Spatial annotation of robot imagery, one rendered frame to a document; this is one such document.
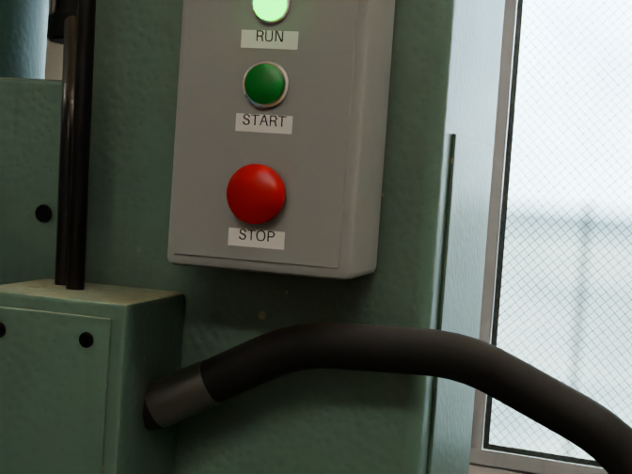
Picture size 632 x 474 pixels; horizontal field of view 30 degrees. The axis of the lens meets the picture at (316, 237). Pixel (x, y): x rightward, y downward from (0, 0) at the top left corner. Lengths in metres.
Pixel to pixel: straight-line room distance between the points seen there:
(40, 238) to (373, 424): 0.25
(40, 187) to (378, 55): 0.25
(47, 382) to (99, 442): 0.04
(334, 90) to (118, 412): 0.20
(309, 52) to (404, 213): 0.11
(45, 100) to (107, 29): 0.08
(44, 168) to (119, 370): 0.19
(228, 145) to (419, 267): 0.12
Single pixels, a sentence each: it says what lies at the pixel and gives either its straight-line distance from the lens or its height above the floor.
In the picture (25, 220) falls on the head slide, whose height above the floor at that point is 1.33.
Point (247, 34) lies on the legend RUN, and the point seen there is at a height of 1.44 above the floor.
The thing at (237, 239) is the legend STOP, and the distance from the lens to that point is 0.60.
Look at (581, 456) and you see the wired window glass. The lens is 2.18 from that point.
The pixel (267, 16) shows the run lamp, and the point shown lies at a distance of 0.60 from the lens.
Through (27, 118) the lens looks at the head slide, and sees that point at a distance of 0.77.
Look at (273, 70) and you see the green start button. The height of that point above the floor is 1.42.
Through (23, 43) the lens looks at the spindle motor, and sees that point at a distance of 0.84.
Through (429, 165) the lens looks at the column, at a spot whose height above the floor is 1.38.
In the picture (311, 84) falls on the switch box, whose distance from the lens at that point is 0.59.
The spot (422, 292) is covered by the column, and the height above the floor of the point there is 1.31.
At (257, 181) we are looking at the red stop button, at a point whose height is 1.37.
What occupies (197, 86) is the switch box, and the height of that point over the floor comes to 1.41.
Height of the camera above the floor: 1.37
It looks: 3 degrees down
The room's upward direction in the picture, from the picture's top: 4 degrees clockwise
